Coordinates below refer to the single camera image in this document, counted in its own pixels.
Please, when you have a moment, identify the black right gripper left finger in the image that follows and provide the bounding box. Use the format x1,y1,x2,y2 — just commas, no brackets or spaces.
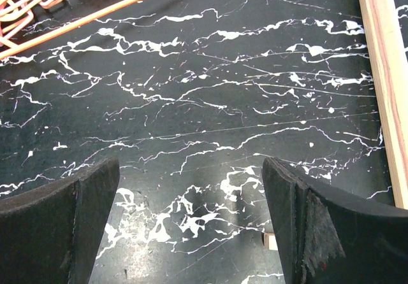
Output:
1,159,120,283

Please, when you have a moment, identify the orange thin hanger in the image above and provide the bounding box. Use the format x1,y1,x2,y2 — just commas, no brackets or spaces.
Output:
1,0,141,60

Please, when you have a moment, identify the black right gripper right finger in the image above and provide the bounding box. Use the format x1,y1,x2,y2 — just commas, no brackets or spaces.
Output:
262,157,407,283

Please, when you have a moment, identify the wooden clothes rack frame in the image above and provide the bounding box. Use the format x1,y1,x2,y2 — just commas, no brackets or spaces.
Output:
263,0,408,252

